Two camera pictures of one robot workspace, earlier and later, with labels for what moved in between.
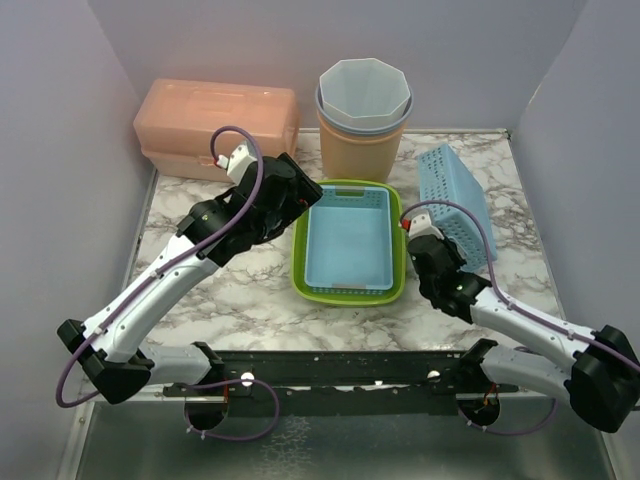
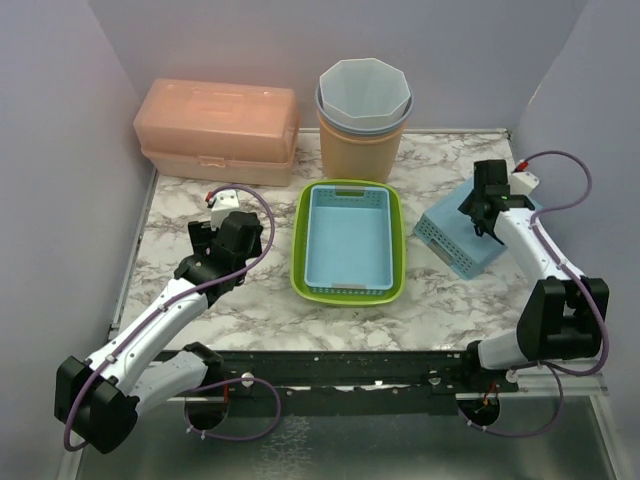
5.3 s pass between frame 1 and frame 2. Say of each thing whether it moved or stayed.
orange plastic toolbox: stayed
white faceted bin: stayed
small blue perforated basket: stayed
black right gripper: moved
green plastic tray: stayed
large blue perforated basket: moved
